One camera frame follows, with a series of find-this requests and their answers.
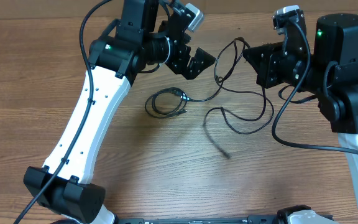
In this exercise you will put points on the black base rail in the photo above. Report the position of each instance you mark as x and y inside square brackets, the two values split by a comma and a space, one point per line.
[298, 214]

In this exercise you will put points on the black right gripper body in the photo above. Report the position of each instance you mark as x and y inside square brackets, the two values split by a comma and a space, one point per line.
[281, 64]

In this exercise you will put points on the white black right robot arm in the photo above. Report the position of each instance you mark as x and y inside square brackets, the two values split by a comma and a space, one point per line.
[328, 70]

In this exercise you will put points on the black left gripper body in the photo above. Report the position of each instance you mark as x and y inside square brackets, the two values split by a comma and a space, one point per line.
[176, 58]

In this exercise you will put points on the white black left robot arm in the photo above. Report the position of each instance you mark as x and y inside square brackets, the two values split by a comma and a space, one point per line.
[147, 33]

